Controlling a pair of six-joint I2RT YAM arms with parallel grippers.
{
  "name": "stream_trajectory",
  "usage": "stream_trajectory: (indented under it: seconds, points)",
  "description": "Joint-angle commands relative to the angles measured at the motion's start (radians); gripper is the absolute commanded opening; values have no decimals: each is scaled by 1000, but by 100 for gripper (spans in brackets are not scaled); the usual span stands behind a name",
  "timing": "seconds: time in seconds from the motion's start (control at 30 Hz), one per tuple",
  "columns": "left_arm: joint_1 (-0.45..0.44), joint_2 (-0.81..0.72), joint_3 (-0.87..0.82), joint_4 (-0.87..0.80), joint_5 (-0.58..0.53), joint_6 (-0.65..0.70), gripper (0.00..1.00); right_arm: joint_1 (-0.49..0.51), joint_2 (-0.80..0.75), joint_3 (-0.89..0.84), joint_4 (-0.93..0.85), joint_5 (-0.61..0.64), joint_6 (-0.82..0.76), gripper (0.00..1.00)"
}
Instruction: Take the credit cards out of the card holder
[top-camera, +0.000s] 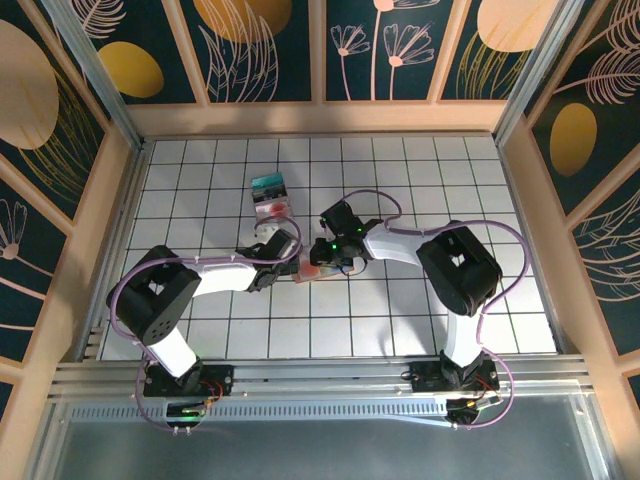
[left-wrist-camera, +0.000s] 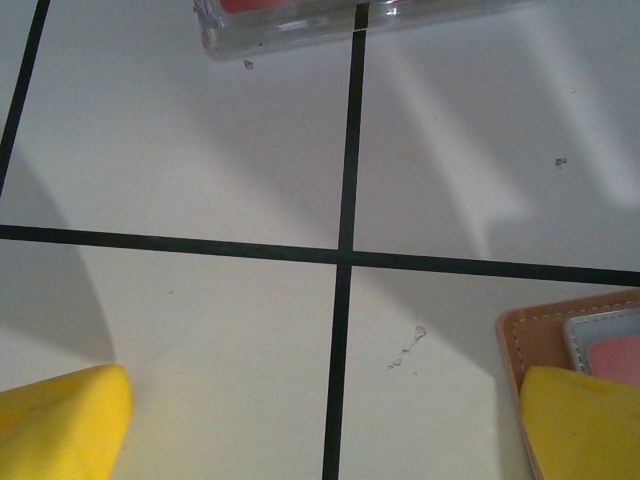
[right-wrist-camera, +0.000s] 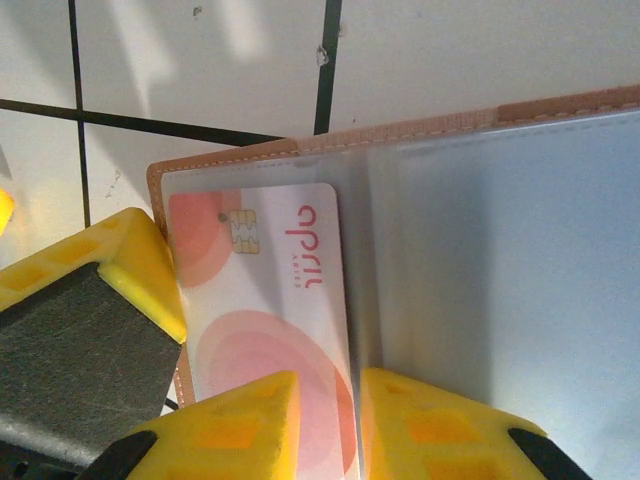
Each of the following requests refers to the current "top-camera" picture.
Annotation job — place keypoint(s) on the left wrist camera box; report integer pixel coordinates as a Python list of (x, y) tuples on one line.
[(265, 231)]

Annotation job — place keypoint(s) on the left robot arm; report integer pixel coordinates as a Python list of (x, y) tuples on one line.
[(220, 275)]

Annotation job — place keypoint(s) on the aluminium frame rail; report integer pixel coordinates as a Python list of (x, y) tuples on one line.
[(320, 380)]

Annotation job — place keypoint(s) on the aluminium corner post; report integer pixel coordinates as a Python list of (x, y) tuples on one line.
[(93, 70), (539, 70)]

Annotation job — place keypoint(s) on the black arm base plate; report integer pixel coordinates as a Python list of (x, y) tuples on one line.
[(220, 375), (425, 375)]

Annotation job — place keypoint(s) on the black controller board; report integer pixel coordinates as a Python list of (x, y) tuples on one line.
[(465, 407), (185, 412)]

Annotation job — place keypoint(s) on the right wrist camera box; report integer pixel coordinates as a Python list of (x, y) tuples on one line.
[(324, 231)]

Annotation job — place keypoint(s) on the black card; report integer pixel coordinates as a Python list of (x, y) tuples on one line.
[(270, 192)]

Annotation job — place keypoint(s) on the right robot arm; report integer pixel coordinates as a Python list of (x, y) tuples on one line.
[(390, 245)]

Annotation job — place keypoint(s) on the plain teal card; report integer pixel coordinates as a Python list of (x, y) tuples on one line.
[(267, 179)]

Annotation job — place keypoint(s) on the grey metal plate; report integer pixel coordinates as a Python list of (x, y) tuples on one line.
[(320, 450)]

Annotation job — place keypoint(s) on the pink leather card holder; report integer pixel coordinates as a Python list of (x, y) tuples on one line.
[(350, 271)]

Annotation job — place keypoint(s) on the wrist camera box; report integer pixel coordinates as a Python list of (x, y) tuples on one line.
[(324, 231), (265, 231)]

